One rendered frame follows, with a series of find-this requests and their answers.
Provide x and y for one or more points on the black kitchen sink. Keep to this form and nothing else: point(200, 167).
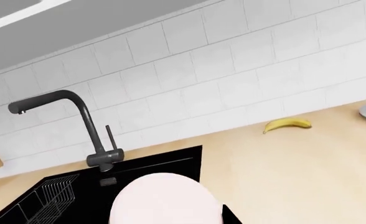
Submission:
point(158, 163)

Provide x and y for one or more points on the pale pink rounded object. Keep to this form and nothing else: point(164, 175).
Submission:
point(166, 200)

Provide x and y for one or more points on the dark grey kitchen faucet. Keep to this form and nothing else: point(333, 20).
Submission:
point(89, 126)

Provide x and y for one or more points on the yellow banana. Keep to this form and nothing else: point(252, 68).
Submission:
point(287, 123)

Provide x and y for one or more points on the grey wall cabinet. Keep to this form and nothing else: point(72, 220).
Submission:
point(77, 25)

